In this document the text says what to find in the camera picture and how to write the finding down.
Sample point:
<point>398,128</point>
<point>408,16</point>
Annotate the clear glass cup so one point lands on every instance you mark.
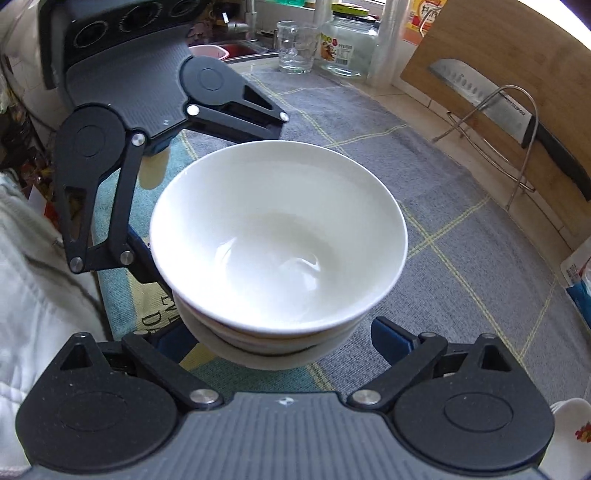
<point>295,50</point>

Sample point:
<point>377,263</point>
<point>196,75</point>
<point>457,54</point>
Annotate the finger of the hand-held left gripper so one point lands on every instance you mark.
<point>249,129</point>
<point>123,212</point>

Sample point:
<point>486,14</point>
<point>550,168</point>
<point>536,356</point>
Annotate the bamboo cutting board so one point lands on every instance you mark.
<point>485,46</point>

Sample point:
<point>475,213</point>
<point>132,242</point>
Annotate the steel faucet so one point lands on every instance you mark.
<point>251,14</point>

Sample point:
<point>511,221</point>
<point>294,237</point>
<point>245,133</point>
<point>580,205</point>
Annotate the large orange oil bottle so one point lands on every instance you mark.
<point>425,18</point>

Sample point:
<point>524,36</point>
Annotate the grey and teal checked mat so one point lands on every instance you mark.
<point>438,194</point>

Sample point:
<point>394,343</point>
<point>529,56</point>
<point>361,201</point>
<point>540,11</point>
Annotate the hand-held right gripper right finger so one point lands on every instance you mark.
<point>392,339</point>

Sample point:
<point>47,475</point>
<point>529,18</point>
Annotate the white plate with fruit print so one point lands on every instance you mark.
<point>572,424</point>

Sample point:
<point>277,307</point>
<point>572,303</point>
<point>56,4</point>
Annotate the pink plastic basin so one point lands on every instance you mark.
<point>207,50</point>

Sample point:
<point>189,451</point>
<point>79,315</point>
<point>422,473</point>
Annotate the white bowl with pink flowers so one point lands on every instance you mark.
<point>277,230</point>
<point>268,360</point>
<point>258,339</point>

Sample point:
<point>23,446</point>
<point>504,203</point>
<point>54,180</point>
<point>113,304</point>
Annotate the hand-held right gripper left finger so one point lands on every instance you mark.
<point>171,344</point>

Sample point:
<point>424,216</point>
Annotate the white jacket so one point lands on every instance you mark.
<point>37,300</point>

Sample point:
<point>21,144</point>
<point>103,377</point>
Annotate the labelled glass jar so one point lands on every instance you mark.
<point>351,50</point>

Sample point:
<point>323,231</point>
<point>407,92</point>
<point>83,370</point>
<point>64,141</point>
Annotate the tall clear plastic wrap roll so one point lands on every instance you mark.
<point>390,46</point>

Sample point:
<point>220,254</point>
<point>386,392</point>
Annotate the steel sink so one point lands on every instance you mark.
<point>244,48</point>

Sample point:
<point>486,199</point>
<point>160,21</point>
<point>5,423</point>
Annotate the short clear plastic wrap roll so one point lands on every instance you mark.
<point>322,11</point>

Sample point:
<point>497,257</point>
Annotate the white and blue salt bag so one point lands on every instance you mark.
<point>579,286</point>

